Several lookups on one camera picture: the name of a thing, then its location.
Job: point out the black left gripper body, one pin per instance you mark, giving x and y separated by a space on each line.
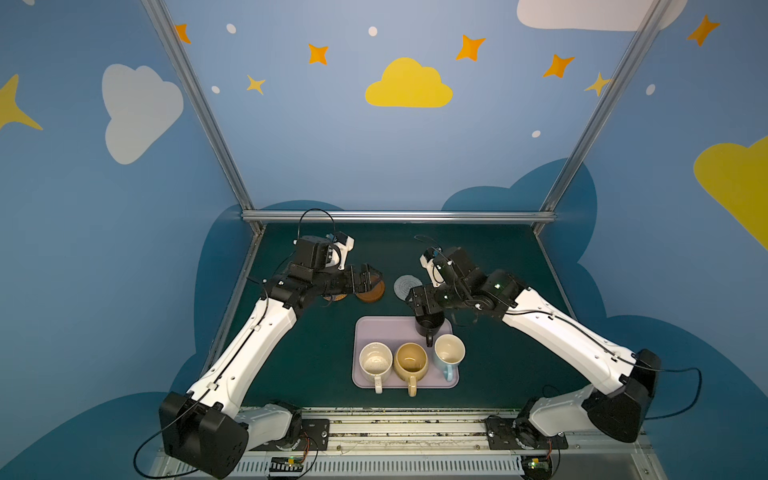
349 280

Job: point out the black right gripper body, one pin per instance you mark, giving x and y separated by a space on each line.
427 306

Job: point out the black mug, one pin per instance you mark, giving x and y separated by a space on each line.
428 327

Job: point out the grey woven coaster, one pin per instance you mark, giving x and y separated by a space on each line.
404 284

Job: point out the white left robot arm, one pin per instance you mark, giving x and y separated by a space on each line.
200 427

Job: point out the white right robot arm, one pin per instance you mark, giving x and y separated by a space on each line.
621 383

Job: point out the light blue mug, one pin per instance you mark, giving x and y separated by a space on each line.
448 352

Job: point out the yellow mug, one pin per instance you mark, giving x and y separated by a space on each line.
411 365

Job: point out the lilac serving tray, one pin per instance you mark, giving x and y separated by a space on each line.
394 331

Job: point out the cream mug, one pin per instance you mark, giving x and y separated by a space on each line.
376 363

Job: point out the right circuit board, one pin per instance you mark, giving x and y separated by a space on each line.
536 468

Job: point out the circuit board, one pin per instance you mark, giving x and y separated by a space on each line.
285 467
536 468

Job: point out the left circuit board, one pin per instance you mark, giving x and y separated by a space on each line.
285 467

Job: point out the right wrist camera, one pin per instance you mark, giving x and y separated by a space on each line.
452 267

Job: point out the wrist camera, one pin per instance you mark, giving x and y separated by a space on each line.
452 267
329 252

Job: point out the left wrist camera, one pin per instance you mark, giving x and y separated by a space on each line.
329 252

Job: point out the horizontal aluminium frame rail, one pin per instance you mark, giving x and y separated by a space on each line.
437 217

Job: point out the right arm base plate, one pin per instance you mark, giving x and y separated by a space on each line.
512 434

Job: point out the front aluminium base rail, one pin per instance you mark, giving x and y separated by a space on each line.
446 443

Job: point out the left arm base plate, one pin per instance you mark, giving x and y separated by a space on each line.
314 432

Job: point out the left aluminium frame post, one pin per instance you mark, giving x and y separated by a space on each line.
161 20

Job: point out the aluminium frame post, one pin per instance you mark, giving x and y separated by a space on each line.
638 47
161 20

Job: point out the right aluminium frame post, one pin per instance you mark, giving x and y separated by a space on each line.
638 47

